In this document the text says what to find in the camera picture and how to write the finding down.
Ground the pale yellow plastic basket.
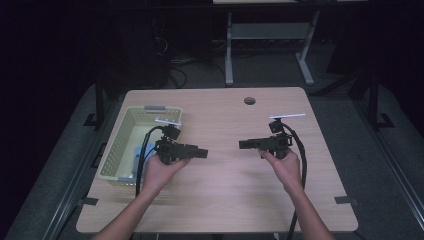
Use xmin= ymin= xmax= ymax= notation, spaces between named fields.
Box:
xmin=97 ymin=105 xmax=184 ymax=186

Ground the aluminium floor rail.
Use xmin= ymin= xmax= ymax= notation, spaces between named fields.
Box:
xmin=41 ymin=96 xmax=116 ymax=240
xmin=352 ymin=96 xmax=424 ymax=223

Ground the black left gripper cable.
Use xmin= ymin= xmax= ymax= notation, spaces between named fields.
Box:
xmin=134 ymin=124 xmax=175 ymax=198

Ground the person's right hand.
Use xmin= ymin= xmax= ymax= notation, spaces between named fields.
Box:
xmin=258 ymin=147 xmax=303 ymax=195

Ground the grey metal stand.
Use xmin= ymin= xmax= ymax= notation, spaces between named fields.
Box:
xmin=224 ymin=10 xmax=322 ymax=88

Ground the bundle of floor cables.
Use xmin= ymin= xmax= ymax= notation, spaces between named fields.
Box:
xmin=151 ymin=34 xmax=228 ymax=90

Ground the black stand post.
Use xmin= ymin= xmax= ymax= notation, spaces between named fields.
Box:
xmin=83 ymin=74 xmax=106 ymax=130
xmin=367 ymin=71 xmax=396 ymax=132

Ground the blue glove with monster face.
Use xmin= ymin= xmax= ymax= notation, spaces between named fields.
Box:
xmin=132 ymin=143 xmax=156 ymax=175

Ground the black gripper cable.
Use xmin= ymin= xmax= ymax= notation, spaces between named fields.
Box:
xmin=134 ymin=124 xmax=175 ymax=198
xmin=281 ymin=122 xmax=308 ymax=240

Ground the dark tape strip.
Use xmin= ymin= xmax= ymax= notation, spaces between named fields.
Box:
xmin=334 ymin=195 xmax=360 ymax=206
xmin=77 ymin=196 xmax=100 ymax=207

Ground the person's left hand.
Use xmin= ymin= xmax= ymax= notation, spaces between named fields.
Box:
xmin=141 ymin=154 xmax=192 ymax=198

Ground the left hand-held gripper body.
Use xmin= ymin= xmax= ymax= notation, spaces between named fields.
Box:
xmin=154 ymin=117 xmax=198 ymax=166

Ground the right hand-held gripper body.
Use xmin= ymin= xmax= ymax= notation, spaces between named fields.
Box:
xmin=258 ymin=112 xmax=307 ymax=160

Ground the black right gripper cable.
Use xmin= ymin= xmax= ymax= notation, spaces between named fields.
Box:
xmin=281 ymin=122 xmax=308 ymax=240

